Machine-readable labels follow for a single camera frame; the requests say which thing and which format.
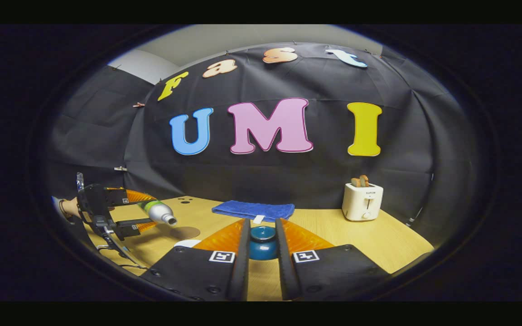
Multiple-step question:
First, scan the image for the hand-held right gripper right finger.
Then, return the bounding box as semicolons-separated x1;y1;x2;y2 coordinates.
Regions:
275;218;391;301

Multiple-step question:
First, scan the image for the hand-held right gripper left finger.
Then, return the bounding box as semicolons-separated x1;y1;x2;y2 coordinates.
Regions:
140;218;251;302

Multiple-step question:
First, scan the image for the silver green water bottle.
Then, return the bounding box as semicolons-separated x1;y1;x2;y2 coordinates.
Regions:
138;200;178;226

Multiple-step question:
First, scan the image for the round brown coaster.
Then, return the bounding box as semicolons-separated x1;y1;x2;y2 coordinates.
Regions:
170;226;201;240

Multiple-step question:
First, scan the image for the blue folded towel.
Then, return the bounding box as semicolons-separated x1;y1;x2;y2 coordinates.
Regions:
211;200;295;224

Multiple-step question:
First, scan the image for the black backdrop cloth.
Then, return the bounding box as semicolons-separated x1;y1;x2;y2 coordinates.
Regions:
46;42;470;227

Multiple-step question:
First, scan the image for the white toaster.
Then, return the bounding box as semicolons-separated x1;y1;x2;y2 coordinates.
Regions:
342;182;384;222

